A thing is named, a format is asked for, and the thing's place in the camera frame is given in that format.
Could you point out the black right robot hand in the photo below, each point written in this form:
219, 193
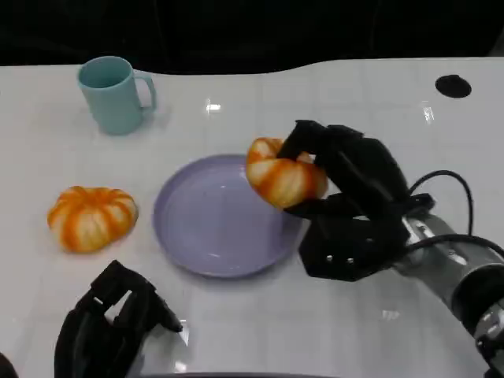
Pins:
366, 169

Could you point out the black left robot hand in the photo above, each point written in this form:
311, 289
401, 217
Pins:
90, 342

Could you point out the orange white toy bread roll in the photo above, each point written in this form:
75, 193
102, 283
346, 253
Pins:
90, 218
283, 179

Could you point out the black round table grommet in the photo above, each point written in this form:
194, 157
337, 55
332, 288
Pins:
453, 86

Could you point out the dark robot torso edge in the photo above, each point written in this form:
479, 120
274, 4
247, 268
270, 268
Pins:
244, 375

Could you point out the lilac plate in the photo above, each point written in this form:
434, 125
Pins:
204, 224

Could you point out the pale green mug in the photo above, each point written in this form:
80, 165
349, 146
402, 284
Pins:
112, 106

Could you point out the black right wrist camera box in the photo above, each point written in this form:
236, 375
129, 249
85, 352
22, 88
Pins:
350, 248

